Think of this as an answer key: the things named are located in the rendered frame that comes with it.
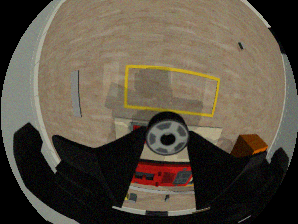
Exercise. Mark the yellow rectangular outline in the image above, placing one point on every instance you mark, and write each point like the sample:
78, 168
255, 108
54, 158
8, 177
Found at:
164, 109

